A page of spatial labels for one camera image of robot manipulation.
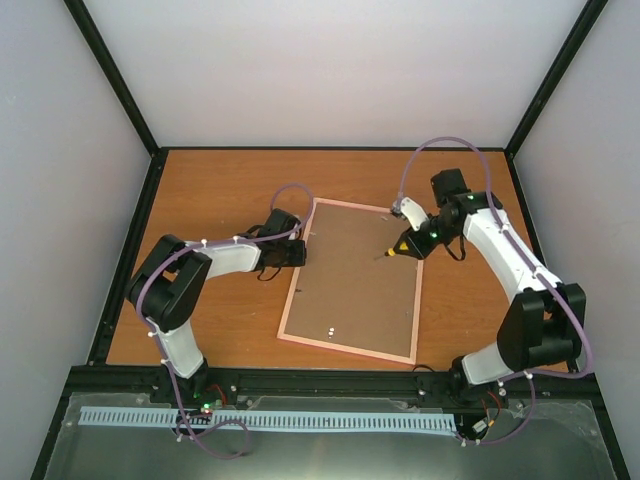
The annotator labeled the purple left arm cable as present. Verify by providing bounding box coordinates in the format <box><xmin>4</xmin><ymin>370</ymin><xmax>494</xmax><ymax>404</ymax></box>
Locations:
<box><xmin>135</xmin><ymin>183</ymin><xmax>317</xmax><ymax>459</ymax></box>

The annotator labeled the yellow handled screwdriver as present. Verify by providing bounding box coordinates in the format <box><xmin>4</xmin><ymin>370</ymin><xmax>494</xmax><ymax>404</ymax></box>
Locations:
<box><xmin>374</xmin><ymin>242</ymin><xmax>407</xmax><ymax>261</ymax></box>

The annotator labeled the light blue slotted cable duct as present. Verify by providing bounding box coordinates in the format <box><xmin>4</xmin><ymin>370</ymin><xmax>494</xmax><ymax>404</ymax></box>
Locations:
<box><xmin>78</xmin><ymin>406</ymin><xmax>456</xmax><ymax>435</ymax></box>

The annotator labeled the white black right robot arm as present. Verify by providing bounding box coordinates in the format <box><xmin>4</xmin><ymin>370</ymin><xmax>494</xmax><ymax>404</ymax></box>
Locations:
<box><xmin>387</xmin><ymin>169</ymin><xmax>587</xmax><ymax>392</ymax></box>

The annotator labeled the clear acrylic front panel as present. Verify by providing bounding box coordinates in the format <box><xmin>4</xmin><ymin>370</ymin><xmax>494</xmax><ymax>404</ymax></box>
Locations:
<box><xmin>42</xmin><ymin>394</ymin><xmax>615</xmax><ymax>479</ymax></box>

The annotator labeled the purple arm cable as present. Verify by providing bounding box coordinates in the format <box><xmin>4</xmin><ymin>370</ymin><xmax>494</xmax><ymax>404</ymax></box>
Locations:
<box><xmin>392</xmin><ymin>135</ymin><xmax>596</xmax><ymax>447</ymax></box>
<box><xmin>135</xmin><ymin>183</ymin><xmax>317</xmax><ymax>459</ymax></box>

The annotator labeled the black aluminium enclosure frame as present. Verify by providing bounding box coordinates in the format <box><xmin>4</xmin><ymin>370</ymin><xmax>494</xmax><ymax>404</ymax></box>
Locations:
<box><xmin>29</xmin><ymin>0</ymin><xmax>640</xmax><ymax>480</ymax></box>

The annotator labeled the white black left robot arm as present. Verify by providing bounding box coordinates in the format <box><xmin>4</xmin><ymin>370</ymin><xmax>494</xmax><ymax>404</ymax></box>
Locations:
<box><xmin>125</xmin><ymin>208</ymin><xmax>307</xmax><ymax>403</ymax></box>

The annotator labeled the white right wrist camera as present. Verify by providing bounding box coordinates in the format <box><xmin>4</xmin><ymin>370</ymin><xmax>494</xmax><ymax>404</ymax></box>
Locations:
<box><xmin>390</xmin><ymin>196</ymin><xmax>429</xmax><ymax>231</ymax></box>

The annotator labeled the pink wooden picture frame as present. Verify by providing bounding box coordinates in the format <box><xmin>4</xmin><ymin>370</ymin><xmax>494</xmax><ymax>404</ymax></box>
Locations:
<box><xmin>277</xmin><ymin>198</ymin><xmax>423</xmax><ymax>365</ymax></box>

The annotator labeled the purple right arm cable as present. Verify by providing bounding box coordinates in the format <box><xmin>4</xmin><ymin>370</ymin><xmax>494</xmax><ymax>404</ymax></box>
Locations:
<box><xmin>392</xmin><ymin>135</ymin><xmax>596</xmax><ymax>447</ymax></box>

